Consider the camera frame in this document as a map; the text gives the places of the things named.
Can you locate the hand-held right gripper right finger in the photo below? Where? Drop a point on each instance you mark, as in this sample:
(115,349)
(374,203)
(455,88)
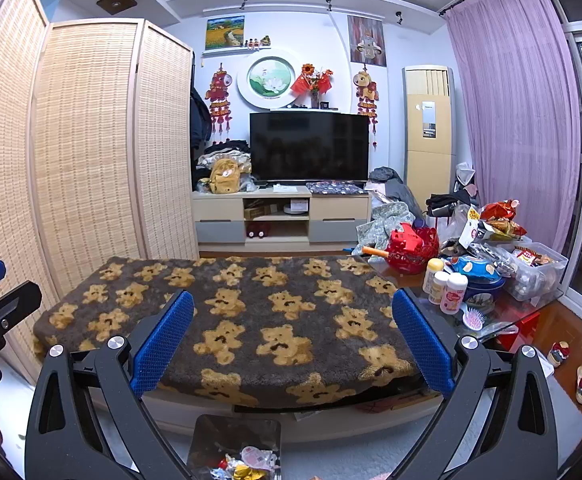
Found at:
(421,345)

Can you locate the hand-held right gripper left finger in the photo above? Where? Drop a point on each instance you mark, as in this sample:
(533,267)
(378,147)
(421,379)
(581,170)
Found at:
(163,345)

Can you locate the black trash bin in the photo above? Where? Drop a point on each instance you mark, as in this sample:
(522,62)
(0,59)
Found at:
(206,435)

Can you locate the small white bottle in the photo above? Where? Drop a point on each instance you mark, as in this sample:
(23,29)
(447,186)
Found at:
(438,292)

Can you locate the pink hairbrush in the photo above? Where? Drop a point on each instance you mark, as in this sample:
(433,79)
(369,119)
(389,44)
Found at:
(473,319)

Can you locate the small patterned tin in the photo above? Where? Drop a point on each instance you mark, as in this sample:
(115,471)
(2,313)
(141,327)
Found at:
(478,302)

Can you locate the yellow cap white bottle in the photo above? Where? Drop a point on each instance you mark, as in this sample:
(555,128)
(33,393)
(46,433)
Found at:
(433,270)

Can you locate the blue round tin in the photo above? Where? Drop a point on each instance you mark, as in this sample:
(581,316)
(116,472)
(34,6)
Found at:
(486,286)

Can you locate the teddy bear print blanket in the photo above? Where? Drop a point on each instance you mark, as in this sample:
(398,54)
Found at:
(251,320)

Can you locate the blue snack bag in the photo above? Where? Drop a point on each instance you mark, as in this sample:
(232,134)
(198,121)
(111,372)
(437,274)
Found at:
(473,267)

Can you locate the red basket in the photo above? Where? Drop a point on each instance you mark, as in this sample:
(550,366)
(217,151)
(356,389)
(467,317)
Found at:
(413,250)

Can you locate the floral cloth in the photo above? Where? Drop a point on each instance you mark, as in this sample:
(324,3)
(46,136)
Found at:
(383,225)

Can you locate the clear bag with yellow tag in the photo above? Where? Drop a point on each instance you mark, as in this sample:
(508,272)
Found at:
(466,227)

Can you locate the clear plastic storage box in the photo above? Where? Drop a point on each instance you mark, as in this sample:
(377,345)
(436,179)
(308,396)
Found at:
(538,277)

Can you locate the orange snack packet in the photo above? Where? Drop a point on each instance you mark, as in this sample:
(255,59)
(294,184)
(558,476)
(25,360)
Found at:
(503,230)

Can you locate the black bag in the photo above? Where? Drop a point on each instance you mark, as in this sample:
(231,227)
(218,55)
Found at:
(443,202)

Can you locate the beige and grey television cabinet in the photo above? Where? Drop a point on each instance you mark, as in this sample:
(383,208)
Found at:
(218,207)

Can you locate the red foil bag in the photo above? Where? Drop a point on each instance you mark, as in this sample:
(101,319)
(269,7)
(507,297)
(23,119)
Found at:
(498,210)

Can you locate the grey clothing heap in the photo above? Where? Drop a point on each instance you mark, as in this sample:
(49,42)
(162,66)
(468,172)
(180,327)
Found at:
(396,185)

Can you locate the cardboard box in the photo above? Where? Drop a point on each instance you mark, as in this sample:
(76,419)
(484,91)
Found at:
(258,210)

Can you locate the bamboo folding screen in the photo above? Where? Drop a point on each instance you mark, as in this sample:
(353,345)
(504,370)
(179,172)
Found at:
(86,135)

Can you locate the dark patterned cushion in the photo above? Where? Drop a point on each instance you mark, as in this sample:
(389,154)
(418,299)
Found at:
(336,187)

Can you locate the yellow backpack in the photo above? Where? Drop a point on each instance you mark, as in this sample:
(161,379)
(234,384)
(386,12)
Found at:
(224,175)

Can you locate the beige standing air conditioner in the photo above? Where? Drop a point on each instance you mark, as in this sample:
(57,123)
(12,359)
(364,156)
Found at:
(428,160)

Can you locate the white round device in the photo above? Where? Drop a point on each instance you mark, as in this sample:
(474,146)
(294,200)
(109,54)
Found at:
(295,207)

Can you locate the white paper sheet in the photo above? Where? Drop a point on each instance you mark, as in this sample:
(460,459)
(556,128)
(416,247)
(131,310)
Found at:
(286,188)

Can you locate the pile of folded clothes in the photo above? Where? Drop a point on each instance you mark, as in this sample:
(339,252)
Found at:
(226,152)

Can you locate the black flat television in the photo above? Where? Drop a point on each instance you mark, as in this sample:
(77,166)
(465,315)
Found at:
(308,147)

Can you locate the dark hanging coat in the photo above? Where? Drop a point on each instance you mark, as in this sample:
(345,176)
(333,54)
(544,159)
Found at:
(198,115)

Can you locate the purple curtain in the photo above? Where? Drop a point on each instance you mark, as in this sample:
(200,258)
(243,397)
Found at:
(516,110)

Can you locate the horse hanging ornament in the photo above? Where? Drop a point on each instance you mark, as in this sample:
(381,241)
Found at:
(366,87)

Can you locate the red fish hanging ornament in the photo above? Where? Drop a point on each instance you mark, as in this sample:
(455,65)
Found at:
(219,87)

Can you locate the round lotus picture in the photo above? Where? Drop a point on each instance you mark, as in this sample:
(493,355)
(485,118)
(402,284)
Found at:
(268,77)

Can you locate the sunflower vase with red flags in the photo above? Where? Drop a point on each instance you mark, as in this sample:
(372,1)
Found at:
(311,77)

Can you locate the wooden square ceiling light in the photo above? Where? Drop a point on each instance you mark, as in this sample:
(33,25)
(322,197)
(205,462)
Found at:
(116,1)

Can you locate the row of small figurines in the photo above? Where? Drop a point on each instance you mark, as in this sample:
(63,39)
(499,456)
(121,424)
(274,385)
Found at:
(257,43)

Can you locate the landscape painting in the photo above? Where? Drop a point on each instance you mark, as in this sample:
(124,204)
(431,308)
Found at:
(225,32)

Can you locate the white wall shelf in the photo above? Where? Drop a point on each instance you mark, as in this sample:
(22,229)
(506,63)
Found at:
(221,51)

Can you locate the wall poster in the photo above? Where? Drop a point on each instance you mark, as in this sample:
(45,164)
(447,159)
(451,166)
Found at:
(366,40)

